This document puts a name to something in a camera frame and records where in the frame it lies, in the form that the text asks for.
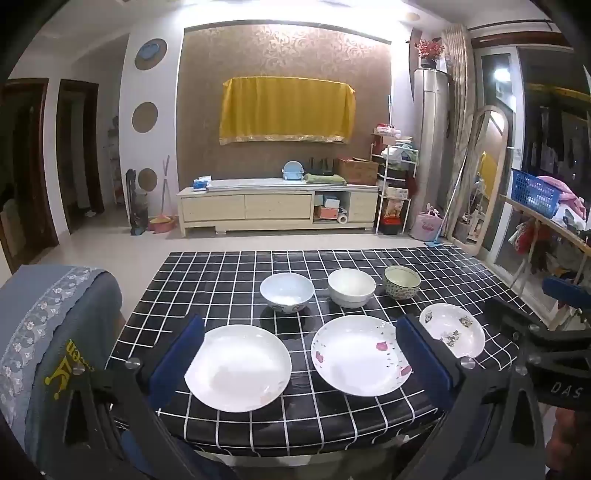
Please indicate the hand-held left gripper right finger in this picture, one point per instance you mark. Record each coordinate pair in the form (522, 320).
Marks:
(425, 364)

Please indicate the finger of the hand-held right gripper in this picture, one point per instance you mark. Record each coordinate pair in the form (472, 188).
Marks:
(510, 316)
(568, 287)

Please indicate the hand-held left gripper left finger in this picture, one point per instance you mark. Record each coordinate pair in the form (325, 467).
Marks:
(178, 360)

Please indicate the small white plate dark print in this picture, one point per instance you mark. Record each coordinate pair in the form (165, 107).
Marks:
(450, 323)

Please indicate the plain white plate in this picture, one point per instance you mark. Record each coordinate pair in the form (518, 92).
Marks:
(244, 364)

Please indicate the white plate pink flower print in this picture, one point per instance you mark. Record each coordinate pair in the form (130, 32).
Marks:
(355, 355)

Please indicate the white bowl blue pattern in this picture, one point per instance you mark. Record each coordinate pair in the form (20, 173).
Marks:
(286, 288)

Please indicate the person's right forearm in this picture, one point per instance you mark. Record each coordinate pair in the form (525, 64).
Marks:
(570, 445)

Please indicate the wooden side table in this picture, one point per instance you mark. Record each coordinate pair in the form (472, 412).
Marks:
(554, 230)

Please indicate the green patterned bowl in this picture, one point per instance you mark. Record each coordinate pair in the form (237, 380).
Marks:
(401, 284)

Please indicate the pink clothes pile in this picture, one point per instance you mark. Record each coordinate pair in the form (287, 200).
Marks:
(565, 189)

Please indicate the blue plastic basket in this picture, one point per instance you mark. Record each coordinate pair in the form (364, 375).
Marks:
(535, 194)

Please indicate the black white grid tablecloth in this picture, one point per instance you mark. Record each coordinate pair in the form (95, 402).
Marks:
(240, 277)

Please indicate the plain white bowl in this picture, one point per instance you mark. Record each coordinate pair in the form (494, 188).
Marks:
(351, 286)

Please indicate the pink bag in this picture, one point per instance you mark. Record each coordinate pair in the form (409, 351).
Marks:
(427, 226)

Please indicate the arched standing mirror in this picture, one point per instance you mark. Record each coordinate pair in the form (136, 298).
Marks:
(485, 184)

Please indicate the pink broom and dustpan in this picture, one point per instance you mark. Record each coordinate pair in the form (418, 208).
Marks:
(162, 221)

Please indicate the black upright vacuum cleaner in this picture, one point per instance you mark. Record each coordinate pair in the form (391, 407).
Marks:
(136, 207)

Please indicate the paper towel roll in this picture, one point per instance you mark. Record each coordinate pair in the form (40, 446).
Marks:
(342, 218)

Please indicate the white shelf rack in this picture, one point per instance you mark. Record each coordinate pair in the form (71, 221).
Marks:
(395, 184)

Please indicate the blue tissue box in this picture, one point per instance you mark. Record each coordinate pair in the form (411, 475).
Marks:
(202, 183)

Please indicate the orange box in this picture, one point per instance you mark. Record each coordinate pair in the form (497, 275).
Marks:
(328, 213)

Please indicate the cream television cabinet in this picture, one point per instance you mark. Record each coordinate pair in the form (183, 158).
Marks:
(277, 205)

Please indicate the standing air conditioner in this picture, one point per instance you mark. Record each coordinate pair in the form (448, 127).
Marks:
(431, 138)

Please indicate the beige curtain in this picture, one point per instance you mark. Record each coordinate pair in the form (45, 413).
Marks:
(457, 115)

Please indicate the brown cardboard box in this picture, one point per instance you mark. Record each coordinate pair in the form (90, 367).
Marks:
(358, 170)

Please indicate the folded green cloth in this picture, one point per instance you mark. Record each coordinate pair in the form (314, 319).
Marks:
(325, 178)

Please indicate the light blue lidded pot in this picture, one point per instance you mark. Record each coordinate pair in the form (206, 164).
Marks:
(293, 170)

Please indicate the dark wooden door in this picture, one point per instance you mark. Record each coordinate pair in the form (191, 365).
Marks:
(23, 175)
(81, 152)

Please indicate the yellow cloth cover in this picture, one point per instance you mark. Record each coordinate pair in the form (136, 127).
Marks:
(286, 108)

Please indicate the vase with red flowers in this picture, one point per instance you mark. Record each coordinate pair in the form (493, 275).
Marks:
(429, 48)

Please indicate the round wall niche blue plate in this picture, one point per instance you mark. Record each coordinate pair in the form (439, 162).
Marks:
(150, 53)

